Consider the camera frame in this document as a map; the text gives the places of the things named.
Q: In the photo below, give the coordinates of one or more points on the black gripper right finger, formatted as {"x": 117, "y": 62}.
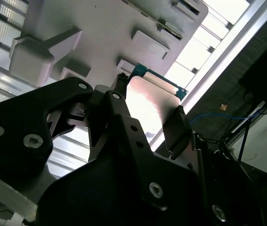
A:
{"x": 178, "y": 131}

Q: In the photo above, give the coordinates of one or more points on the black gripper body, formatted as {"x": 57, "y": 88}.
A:
{"x": 100, "y": 200}

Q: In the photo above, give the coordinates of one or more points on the silver CPU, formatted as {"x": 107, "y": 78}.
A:
{"x": 147, "y": 101}

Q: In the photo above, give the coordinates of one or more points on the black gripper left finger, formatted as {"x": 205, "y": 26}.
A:
{"x": 18, "y": 122}

